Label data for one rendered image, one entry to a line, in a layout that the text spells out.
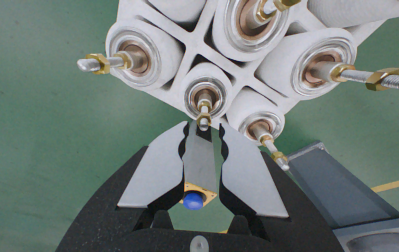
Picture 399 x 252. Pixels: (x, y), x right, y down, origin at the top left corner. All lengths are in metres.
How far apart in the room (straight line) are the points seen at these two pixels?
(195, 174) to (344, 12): 0.34
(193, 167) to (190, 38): 0.25
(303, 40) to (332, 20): 0.09
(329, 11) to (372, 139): 0.68
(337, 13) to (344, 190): 0.51
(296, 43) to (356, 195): 0.52
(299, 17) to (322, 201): 0.55
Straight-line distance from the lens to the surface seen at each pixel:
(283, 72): 0.23
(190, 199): 0.27
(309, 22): 0.32
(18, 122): 1.03
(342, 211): 0.63
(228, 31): 0.20
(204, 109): 0.16
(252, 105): 0.24
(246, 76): 0.28
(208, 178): 0.28
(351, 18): 0.31
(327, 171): 0.68
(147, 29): 0.22
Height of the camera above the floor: 0.45
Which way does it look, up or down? 58 degrees down
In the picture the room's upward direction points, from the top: 174 degrees counter-clockwise
